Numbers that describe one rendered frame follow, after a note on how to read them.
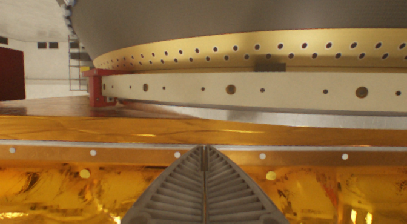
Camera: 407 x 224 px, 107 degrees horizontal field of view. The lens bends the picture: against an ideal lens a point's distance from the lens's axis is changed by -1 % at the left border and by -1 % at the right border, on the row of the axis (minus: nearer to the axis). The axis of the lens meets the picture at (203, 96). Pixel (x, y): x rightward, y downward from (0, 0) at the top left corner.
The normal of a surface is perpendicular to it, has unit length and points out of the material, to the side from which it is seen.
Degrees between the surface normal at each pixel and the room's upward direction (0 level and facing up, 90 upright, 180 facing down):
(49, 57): 90
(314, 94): 90
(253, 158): 90
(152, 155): 90
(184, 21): 62
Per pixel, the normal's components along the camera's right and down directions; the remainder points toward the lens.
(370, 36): -0.08, 0.53
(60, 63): -0.03, 0.07
